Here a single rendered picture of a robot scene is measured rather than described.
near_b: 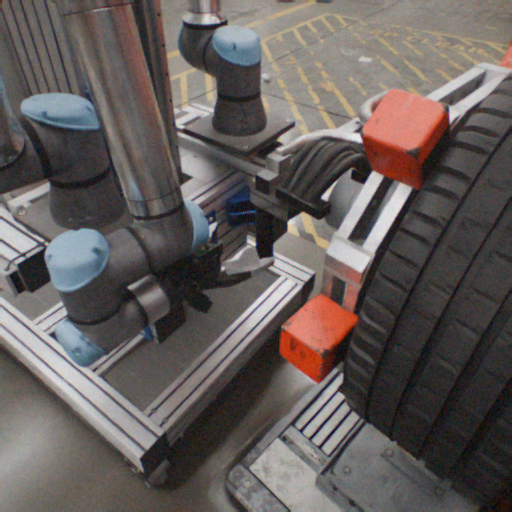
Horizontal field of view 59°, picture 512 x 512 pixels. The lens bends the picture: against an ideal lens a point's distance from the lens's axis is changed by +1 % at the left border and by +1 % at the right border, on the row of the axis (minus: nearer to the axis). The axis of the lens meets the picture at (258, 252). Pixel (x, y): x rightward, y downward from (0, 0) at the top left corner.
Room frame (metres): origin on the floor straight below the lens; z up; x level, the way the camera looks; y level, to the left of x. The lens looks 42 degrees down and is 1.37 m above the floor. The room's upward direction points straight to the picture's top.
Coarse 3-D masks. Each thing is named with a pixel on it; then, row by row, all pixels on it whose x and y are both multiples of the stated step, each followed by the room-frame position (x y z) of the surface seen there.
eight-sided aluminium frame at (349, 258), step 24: (480, 72) 0.69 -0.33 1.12; (504, 72) 0.68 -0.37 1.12; (432, 96) 0.60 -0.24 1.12; (456, 96) 0.64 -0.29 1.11; (480, 96) 0.60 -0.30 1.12; (456, 120) 0.54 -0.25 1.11; (360, 192) 0.51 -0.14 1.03; (384, 192) 0.52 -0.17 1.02; (408, 192) 0.48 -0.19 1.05; (360, 216) 0.48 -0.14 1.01; (384, 216) 0.47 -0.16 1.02; (336, 240) 0.46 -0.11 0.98; (360, 240) 0.47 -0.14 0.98; (384, 240) 0.45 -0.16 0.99; (336, 264) 0.44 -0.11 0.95; (360, 264) 0.43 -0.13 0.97; (336, 288) 0.46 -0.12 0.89; (360, 288) 0.41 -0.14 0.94
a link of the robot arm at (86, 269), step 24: (72, 240) 0.43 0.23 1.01; (96, 240) 0.43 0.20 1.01; (120, 240) 0.45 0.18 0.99; (48, 264) 0.40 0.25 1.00; (72, 264) 0.39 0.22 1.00; (96, 264) 0.40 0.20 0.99; (120, 264) 0.42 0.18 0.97; (144, 264) 0.44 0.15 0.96; (72, 288) 0.38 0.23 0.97; (96, 288) 0.39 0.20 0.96; (120, 288) 0.41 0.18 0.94; (72, 312) 0.39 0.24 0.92; (96, 312) 0.39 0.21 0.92
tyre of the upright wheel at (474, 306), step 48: (480, 144) 0.45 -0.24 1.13; (432, 192) 0.42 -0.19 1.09; (480, 192) 0.40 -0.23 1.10; (432, 240) 0.38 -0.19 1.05; (480, 240) 0.36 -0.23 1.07; (384, 288) 0.36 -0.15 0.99; (432, 288) 0.34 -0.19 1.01; (480, 288) 0.32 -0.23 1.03; (384, 336) 0.33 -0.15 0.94; (432, 336) 0.31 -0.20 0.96; (480, 336) 0.29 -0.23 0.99; (384, 384) 0.31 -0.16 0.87; (432, 384) 0.28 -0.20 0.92; (480, 384) 0.26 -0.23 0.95; (384, 432) 0.32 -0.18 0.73; (432, 432) 0.27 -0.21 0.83; (480, 432) 0.24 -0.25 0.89; (480, 480) 0.22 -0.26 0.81
